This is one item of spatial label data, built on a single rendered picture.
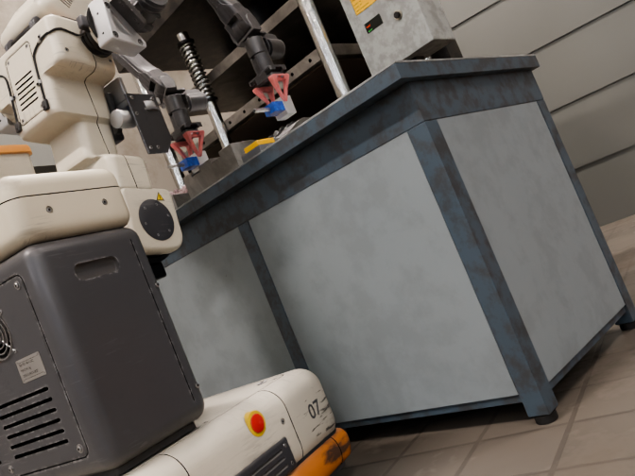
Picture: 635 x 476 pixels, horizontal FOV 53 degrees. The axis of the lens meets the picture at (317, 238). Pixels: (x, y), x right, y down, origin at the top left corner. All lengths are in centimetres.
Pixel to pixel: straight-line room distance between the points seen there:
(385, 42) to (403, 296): 125
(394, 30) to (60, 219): 161
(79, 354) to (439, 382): 80
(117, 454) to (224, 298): 91
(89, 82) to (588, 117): 386
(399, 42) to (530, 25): 267
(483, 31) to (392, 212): 377
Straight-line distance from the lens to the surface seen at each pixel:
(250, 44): 187
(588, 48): 495
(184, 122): 196
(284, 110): 181
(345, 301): 159
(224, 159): 182
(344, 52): 267
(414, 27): 242
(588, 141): 492
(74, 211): 119
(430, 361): 150
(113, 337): 115
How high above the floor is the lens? 46
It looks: 3 degrees up
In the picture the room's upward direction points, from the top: 22 degrees counter-clockwise
